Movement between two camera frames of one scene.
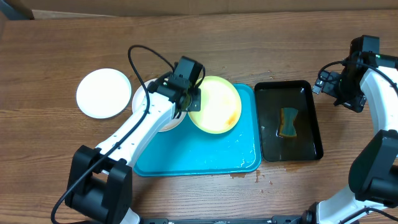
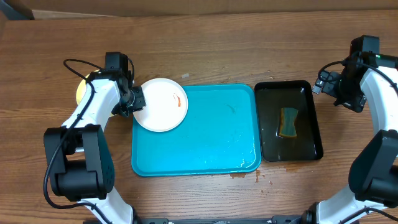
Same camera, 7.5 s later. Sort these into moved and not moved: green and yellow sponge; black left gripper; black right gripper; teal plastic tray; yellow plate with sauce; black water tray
Moved: yellow plate with sauce; black left gripper
Not moved: green and yellow sponge; black water tray; black right gripper; teal plastic tray
